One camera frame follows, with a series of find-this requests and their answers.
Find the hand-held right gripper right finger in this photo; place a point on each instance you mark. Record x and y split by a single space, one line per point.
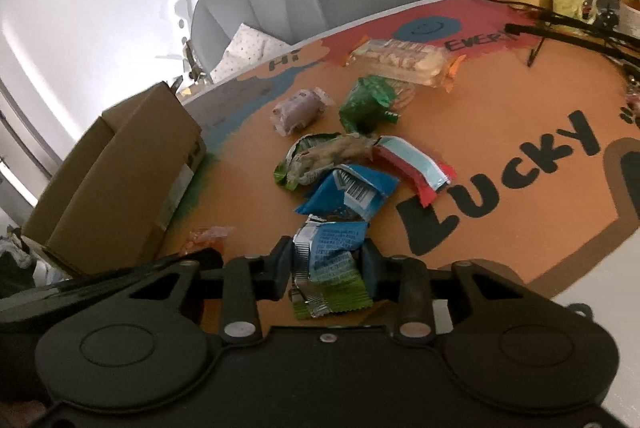
371 269

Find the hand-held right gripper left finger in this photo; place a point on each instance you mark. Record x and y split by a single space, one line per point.
279 269

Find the blue green snack packet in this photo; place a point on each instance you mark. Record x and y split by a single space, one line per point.
330 253

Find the blue barcode snack packet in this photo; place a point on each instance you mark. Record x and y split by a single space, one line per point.
350 193

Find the red light-blue snack packet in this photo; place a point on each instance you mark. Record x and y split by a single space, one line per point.
410 166

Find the green beige snack packet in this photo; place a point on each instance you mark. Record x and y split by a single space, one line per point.
325 156

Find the brown cardboard box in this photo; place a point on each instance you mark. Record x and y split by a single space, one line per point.
120 168

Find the purple round snack packet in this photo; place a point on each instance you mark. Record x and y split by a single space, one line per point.
297 111

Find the green foil snack packet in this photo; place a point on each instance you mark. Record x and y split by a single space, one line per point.
367 103

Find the clear wafer packet orange ends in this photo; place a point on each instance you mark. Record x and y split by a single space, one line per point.
400 58

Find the pile of clothes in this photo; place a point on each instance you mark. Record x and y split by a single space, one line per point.
20 258

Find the small orange snack packet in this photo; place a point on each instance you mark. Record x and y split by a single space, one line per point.
205 238

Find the white dotted pillow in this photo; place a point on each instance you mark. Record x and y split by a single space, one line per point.
247 48

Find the black tripod stand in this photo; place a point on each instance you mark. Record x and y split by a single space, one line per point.
560 33

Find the white wall hook rack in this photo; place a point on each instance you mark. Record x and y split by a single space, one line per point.
175 3

